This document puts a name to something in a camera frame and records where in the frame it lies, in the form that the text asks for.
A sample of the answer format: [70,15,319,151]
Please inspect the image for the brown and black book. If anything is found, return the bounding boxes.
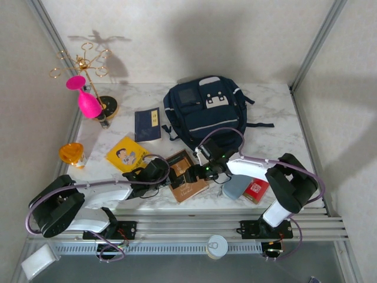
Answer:
[163,149,210,205]

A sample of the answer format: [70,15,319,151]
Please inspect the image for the grey-blue pencil case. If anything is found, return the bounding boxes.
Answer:
[222,174,251,201]

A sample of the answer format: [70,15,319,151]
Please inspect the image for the yellow cartoon cover book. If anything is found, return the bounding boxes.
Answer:
[105,136,153,173]

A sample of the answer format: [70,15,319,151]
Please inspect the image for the red box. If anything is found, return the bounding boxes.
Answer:
[242,179,270,205]

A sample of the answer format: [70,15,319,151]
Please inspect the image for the navy blue backpack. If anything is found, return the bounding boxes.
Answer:
[161,75,275,154]

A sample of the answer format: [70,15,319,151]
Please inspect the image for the dark blue book yellow label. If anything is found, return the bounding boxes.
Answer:
[134,106,162,144]

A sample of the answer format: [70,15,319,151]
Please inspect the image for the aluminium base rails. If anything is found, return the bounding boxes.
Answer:
[28,206,350,244]

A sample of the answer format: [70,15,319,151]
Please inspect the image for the tin can with pull tab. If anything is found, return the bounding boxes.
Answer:
[205,235,229,260]

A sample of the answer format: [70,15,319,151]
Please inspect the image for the orange lidded cup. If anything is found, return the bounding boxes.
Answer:
[58,142,88,169]

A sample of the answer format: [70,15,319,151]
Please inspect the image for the pink goblet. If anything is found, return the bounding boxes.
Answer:
[65,75,103,120]

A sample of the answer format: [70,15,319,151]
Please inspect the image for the white foam block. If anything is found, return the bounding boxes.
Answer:
[21,239,62,280]

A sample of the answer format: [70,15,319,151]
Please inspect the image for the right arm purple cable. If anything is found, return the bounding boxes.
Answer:
[196,127,326,262]

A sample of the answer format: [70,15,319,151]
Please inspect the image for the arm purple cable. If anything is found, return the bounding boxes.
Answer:
[196,127,326,262]
[25,157,171,264]

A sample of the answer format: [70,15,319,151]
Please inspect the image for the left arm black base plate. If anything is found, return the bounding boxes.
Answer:
[82,219,138,240]

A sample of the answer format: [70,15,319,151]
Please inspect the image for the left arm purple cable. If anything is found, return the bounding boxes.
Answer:
[25,157,171,264]

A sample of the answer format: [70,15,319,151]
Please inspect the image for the slotted grey cable duct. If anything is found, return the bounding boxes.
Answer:
[54,241,263,256]

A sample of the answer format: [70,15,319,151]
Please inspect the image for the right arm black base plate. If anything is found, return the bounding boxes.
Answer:
[240,219,294,240]

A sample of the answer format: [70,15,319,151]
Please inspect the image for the gold wire cup rack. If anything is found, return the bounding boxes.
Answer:
[49,42,120,120]

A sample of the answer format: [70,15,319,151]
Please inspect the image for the aluminium side rail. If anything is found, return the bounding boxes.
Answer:
[54,111,86,180]
[290,85,365,283]

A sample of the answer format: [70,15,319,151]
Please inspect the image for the aluminium frame post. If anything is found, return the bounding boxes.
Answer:
[25,0,86,89]
[290,0,348,91]

